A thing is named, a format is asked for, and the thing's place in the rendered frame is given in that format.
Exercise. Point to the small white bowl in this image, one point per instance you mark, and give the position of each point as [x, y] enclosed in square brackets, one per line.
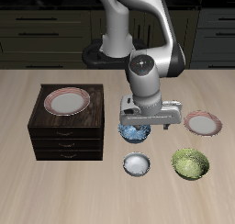
[136, 164]

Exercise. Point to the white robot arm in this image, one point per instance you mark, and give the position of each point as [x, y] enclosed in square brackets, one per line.
[143, 80]

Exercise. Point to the pink rimmed white plate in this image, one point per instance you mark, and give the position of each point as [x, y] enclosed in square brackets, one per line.
[203, 123]
[67, 101]

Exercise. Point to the dark kitchen cupboards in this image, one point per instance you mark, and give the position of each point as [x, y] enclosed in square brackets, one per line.
[46, 35]

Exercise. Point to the dark wooden cabinet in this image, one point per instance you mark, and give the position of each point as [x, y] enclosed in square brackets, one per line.
[67, 126]

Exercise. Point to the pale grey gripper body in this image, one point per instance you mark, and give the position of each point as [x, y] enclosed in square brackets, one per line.
[159, 116]

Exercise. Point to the green bowl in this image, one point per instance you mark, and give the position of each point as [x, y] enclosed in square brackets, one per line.
[190, 164]

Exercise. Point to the blue bowl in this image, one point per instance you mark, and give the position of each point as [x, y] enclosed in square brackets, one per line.
[131, 134]

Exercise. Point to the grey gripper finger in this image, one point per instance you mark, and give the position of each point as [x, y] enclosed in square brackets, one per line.
[166, 126]
[140, 127]

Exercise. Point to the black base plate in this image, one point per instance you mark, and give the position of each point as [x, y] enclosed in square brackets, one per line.
[91, 54]

